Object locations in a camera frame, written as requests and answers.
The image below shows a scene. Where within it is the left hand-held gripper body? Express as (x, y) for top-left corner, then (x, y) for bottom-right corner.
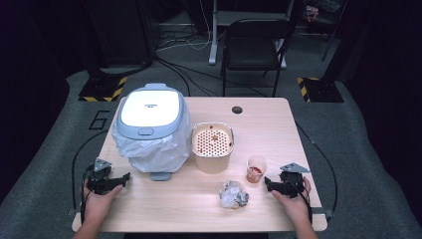
(85, 157), (117, 195)

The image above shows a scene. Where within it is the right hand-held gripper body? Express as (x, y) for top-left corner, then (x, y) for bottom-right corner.
(279, 162), (312, 199)

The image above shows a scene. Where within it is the clear plastic cup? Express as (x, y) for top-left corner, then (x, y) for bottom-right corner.
(245, 154), (269, 184)

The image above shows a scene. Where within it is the beige strainer container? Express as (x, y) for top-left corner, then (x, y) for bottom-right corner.
(191, 120), (235, 175)

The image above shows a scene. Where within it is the white grey pedal trash can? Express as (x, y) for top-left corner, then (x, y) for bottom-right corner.
(112, 82), (193, 182)

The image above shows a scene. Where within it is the person's left hand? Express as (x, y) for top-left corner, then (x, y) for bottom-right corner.
(82, 179), (124, 227)

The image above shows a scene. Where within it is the person's right hand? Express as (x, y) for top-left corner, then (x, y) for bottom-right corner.
(271, 176), (314, 227)

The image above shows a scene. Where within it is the white plastic trash bag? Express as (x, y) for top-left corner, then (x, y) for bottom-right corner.
(111, 99), (193, 174)

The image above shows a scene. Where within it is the black base with hazard stripes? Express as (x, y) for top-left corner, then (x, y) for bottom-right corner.
(78, 76), (128, 104)
(296, 76), (345, 104)

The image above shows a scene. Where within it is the black folding chair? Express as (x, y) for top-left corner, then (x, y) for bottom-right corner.
(220, 17), (294, 99)

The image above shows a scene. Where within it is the left hand-held gripper cable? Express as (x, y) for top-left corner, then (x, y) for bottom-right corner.
(80, 163), (96, 227)

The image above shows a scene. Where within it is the hand-held gripper cable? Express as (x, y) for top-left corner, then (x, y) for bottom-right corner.
(80, 163), (96, 227)
(291, 172), (315, 224)

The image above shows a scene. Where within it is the black floor cable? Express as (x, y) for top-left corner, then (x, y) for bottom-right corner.
(294, 121), (338, 214)
(71, 128), (110, 213)

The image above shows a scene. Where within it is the right hand-held gripper cable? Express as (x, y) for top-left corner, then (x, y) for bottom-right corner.
(291, 172), (315, 224)

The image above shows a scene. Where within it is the black cable bundle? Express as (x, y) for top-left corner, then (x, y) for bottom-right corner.
(154, 55), (267, 99)

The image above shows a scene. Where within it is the white desk frame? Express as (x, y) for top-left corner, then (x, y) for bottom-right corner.
(207, 0), (295, 66)

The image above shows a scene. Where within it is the white cable bundle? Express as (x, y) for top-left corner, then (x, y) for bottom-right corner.
(155, 0), (214, 53)

